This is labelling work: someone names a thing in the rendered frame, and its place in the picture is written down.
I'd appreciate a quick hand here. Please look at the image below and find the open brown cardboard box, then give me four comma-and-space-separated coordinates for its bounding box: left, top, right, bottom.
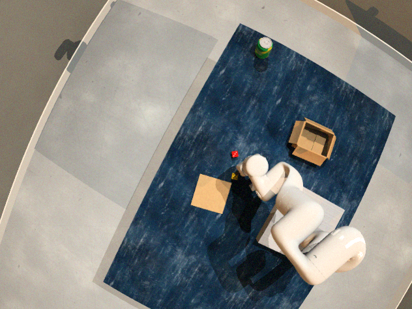
288, 117, 336, 166

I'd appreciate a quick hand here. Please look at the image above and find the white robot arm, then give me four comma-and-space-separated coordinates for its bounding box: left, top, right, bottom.
244, 155, 366, 285

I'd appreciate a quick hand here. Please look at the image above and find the tan square mat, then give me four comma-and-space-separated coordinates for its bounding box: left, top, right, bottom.
191, 174, 231, 214

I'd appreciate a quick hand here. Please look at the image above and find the green drink can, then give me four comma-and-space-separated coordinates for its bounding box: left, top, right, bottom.
255, 37, 272, 59

